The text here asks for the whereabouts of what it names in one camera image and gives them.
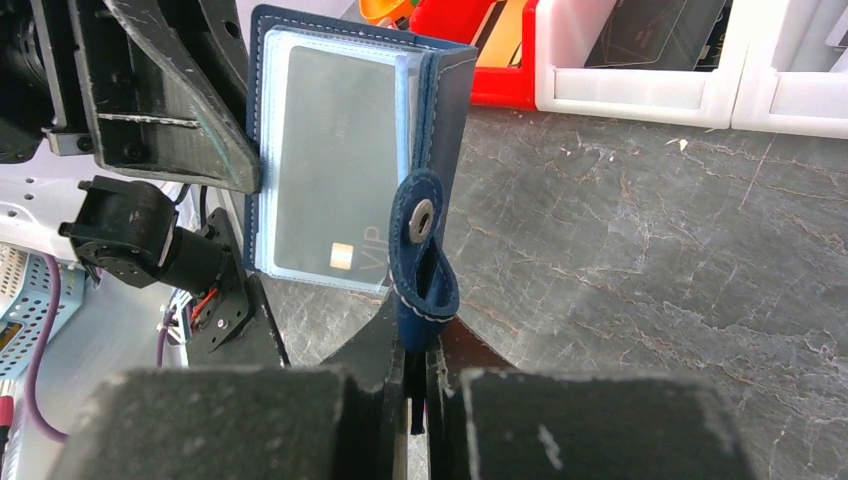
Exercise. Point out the tan object in red bin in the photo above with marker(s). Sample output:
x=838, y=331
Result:
x=499, y=35

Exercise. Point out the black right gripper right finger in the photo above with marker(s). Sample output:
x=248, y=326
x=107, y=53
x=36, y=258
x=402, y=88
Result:
x=489, y=419

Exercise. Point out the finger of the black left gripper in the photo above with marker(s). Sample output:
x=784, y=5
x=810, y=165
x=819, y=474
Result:
x=164, y=87

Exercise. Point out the grey VIP card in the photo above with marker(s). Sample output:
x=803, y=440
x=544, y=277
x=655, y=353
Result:
x=337, y=161

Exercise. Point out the red bin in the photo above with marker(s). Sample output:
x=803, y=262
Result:
x=458, y=20

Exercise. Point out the white perforated basket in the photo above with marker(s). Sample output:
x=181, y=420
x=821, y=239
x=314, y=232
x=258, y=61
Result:
x=13, y=273

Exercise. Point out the orange letter-shaped toy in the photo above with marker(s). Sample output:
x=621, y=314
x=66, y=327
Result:
x=396, y=12

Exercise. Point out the blue perforated basket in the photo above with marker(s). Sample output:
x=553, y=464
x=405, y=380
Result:
x=22, y=322

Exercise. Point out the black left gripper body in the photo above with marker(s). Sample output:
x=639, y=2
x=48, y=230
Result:
x=41, y=99

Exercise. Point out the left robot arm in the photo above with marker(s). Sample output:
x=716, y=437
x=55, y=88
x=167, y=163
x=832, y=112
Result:
x=128, y=228

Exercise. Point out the blue card holder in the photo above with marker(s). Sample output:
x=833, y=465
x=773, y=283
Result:
x=433, y=88

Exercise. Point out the white bin with wallets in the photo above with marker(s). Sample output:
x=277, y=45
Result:
x=566, y=31

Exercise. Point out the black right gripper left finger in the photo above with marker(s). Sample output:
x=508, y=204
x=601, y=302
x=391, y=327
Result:
x=342, y=419

